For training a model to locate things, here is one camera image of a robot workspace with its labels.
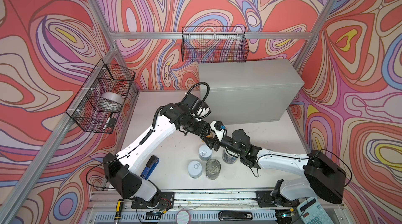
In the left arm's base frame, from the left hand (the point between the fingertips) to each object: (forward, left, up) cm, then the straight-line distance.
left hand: (206, 129), depth 73 cm
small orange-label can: (-2, -2, -1) cm, 3 cm away
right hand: (0, 0, -5) cm, 5 cm away
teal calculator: (-30, -47, -20) cm, 59 cm away
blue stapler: (-11, +30, -21) cm, 38 cm away
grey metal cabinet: (+36, -29, -12) cm, 48 cm away
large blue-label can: (-8, -11, -15) cm, 21 cm away
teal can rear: (-4, +1, -17) cm, 18 cm away
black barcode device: (-32, -9, -17) cm, 37 cm away
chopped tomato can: (-14, -3, -12) cm, 19 cm away
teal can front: (-13, +6, -17) cm, 22 cm away
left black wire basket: (+9, +52, +7) cm, 53 cm away
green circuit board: (-31, +26, -25) cm, 48 cm away
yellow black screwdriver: (-29, +40, -20) cm, 53 cm away
